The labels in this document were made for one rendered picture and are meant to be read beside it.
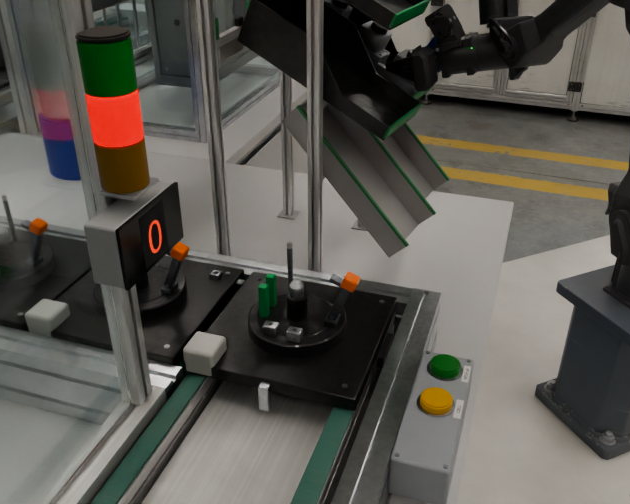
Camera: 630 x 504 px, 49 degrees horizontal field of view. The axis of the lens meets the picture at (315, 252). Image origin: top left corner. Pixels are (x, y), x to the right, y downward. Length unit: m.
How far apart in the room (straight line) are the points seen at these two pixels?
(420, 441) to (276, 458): 0.18
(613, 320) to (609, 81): 4.03
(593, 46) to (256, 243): 3.69
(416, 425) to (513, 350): 0.35
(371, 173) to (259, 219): 0.39
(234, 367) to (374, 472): 0.24
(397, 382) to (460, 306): 0.36
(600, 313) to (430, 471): 0.30
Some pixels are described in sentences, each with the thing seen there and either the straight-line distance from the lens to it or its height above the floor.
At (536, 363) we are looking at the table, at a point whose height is 0.86.
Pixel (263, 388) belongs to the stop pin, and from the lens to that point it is 0.90.
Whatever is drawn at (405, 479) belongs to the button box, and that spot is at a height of 0.93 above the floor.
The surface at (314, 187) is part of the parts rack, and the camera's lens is 1.10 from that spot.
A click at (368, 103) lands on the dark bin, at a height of 1.22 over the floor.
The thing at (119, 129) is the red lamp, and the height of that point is 1.33.
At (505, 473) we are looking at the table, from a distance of 0.98.
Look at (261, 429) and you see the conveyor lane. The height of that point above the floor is 0.92.
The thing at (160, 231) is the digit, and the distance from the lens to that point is 0.77.
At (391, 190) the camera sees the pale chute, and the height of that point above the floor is 1.04.
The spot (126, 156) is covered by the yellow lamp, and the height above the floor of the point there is 1.30.
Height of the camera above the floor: 1.56
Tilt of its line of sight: 30 degrees down
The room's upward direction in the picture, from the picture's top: straight up
